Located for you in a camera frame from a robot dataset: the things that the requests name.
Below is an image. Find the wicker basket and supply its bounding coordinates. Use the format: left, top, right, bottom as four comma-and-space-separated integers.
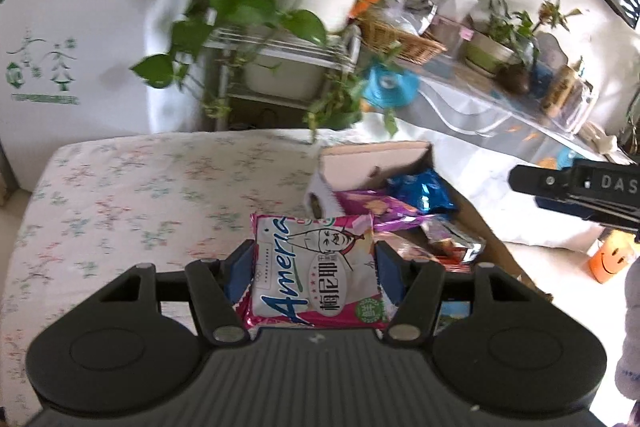
357, 17, 447, 65

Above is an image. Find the small white object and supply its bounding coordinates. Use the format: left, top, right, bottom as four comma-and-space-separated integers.
580, 122, 621, 152

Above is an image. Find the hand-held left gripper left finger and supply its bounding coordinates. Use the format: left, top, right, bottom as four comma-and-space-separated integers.
100, 239, 257, 347

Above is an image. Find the clear plastic bag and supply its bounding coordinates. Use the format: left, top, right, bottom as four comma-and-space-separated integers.
372, 0, 441, 40

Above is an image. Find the cardboard box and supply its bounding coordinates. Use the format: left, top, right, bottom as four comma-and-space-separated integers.
304, 141, 556, 308

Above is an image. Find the brown cylindrical container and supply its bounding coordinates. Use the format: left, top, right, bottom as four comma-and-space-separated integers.
541, 64, 576, 118

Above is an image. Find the purple snack packet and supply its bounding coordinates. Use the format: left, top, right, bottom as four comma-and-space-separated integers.
335, 188, 436, 233

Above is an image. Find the brown round object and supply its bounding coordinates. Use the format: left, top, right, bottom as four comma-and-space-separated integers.
497, 63, 532, 95

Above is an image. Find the side table with plastic cover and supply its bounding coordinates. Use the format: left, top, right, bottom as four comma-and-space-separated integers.
400, 52, 636, 168

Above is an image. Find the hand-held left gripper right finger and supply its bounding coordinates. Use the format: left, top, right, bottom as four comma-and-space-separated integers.
375, 241, 538, 348

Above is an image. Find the floral tablecloth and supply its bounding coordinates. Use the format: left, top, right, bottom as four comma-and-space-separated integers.
0, 129, 381, 427

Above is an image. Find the person's pale fleece clothing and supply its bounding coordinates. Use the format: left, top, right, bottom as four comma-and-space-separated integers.
614, 252, 640, 400

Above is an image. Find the blue printed snack packet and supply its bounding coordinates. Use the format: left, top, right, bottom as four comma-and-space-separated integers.
437, 301, 473, 335

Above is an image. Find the orange red snack packet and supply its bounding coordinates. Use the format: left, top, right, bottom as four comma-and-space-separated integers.
390, 242, 468, 275

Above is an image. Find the clear plastic container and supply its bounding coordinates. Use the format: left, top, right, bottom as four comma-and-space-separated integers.
555, 74, 600, 132

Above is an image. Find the white metal plant rack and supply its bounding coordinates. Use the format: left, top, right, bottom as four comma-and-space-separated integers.
207, 24, 362, 132

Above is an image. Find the blue round plastic object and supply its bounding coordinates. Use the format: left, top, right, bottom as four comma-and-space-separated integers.
362, 63, 418, 108

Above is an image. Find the blue foil snack packet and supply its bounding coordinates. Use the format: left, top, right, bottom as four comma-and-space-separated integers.
387, 169, 457, 215

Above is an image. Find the orange smiley face cup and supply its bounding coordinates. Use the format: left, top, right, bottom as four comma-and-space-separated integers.
589, 229, 640, 284

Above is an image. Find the small plant in green-white pot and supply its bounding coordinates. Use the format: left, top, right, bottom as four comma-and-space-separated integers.
462, 0, 583, 78

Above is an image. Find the white rectangular planter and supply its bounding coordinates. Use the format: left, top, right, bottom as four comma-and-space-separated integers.
244, 52, 326, 100

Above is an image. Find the pink white snack packet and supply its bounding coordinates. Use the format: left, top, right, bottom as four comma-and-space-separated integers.
242, 213, 391, 330

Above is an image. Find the silver pink snack packet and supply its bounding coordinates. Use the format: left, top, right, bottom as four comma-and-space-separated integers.
422, 219, 487, 264

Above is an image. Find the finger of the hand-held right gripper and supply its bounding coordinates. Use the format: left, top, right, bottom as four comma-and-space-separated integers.
509, 164, 575, 198

